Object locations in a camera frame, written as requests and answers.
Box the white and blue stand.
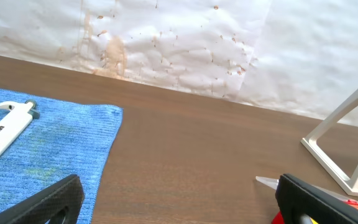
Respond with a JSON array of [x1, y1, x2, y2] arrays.
[[300, 70, 358, 197]]

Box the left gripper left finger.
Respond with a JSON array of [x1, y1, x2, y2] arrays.
[[0, 174, 86, 224]]

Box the white pipette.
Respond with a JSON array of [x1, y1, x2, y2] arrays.
[[0, 99, 40, 170]]

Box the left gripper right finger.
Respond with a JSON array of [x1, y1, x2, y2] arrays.
[[275, 173, 358, 224]]

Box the blue cloth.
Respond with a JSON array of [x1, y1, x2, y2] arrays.
[[0, 84, 124, 224]]

